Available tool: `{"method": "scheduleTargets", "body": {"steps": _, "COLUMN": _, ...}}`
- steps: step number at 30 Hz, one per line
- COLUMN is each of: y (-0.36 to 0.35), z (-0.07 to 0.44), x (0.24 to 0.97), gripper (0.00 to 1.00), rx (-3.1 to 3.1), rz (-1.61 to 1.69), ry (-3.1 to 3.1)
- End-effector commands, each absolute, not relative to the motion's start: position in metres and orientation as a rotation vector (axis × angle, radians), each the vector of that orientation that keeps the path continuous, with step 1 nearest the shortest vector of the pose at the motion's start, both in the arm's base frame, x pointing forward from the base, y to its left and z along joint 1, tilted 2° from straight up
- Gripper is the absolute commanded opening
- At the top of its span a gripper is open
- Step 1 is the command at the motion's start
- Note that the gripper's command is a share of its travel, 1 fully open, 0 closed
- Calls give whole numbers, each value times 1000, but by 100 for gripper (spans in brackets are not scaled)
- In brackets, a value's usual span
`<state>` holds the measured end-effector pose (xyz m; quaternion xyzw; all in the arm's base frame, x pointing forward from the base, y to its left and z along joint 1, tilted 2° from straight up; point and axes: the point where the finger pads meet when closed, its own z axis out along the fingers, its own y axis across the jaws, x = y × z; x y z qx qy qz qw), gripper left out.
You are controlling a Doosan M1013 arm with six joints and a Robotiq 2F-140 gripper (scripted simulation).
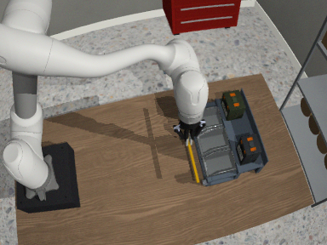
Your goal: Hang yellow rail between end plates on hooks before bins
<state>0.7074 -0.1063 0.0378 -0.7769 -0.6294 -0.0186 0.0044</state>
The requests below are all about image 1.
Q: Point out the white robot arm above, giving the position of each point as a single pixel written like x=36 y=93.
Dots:
x=27 y=51

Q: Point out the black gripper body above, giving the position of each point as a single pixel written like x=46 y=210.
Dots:
x=188 y=126

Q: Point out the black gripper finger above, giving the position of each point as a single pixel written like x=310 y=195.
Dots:
x=197 y=132
x=182 y=136

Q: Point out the grey open bin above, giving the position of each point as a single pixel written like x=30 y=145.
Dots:
x=215 y=139
x=212 y=119
x=219 y=162

